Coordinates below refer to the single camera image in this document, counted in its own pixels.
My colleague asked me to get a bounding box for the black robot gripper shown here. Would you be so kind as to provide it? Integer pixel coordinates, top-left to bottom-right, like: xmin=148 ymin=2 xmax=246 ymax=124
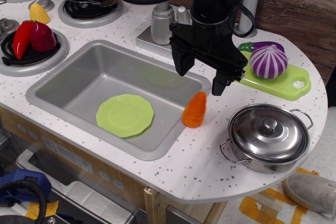
xmin=169 ymin=11 xmax=247 ymax=96

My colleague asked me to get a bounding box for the orange toy carrot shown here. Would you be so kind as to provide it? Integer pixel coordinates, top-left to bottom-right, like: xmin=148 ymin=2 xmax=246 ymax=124
xmin=181 ymin=92 xmax=207 ymax=128

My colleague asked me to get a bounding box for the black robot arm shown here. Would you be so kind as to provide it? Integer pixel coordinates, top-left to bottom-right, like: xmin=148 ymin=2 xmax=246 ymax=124
xmin=170 ymin=0 xmax=255 ymax=96

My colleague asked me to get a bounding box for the light green plastic plate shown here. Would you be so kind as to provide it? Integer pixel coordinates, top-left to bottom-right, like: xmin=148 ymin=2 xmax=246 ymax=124
xmin=96 ymin=94 xmax=154 ymax=138

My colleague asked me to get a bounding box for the purple toy eggplant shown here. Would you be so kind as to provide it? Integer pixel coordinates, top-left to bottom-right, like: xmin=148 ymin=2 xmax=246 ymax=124
xmin=238 ymin=41 xmax=285 ymax=53

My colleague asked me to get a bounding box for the grey toy faucet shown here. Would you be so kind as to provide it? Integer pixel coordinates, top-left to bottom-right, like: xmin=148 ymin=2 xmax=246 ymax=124
xmin=135 ymin=1 xmax=175 ymax=58

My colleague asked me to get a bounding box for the purple striped toy onion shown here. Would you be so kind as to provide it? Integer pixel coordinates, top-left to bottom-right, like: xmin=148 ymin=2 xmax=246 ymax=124
xmin=249 ymin=45 xmax=288 ymax=79

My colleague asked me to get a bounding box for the grey toy sink basin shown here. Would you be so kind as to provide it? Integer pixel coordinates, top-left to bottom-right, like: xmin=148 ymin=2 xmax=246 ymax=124
xmin=26 ymin=40 xmax=212 ymax=160

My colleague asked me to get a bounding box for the light green cutting board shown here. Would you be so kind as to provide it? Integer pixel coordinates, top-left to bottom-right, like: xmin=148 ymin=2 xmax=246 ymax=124
xmin=239 ymin=65 xmax=311 ymax=101

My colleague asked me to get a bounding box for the steel pot with lid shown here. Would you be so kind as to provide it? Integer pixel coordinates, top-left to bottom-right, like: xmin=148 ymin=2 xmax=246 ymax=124
xmin=219 ymin=104 xmax=313 ymax=174

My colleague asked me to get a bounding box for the metal spoon utensil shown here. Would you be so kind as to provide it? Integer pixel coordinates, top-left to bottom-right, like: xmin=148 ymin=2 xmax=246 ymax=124
xmin=64 ymin=0 xmax=120 ymax=8

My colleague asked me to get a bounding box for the black middle stove burner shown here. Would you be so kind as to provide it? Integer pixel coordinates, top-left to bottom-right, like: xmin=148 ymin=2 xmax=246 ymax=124
xmin=64 ymin=0 xmax=118 ymax=20

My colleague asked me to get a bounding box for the dark red toy bell pepper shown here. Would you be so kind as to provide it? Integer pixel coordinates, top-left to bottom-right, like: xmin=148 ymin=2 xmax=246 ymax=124
xmin=30 ymin=22 xmax=57 ymax=52

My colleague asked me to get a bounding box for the grey stove knob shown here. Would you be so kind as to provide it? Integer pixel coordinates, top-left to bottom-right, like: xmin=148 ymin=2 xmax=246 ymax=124
xmin=28 ymin=0 xmax=55 ymax=12
xmin=0 ymin=18 xmax=19 ymax=37

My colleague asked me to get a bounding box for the grey shoe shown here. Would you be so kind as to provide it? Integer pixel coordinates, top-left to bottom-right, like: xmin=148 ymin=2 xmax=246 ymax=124
xmin=282 ymin=173 xmax=335 ymax=220

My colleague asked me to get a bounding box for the black front left burner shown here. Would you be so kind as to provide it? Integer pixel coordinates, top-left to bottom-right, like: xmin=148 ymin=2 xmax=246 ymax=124
xmin=1 ymin=32 xmax=61 ymax=66

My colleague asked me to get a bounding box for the yellow toy corn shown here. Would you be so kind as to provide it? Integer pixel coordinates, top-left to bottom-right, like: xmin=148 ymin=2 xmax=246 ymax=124
xmin=29 ymin=3 xmax=50 ymax=24

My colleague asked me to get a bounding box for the red toy chili pepper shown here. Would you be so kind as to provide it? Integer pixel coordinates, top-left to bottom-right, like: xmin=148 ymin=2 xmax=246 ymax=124
xmin=13 ymin=20 xmax=35 ymax=60

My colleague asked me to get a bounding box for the grey vertical post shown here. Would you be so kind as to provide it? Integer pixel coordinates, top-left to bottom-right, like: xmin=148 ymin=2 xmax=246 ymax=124
xmin=235 ymin=0 xmax=258 ymax=34

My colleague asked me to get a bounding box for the blue clamp with black hose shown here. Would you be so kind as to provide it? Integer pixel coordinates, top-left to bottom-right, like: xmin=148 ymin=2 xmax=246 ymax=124
xmin=0 ymin=168 xmax=53 ymax=221

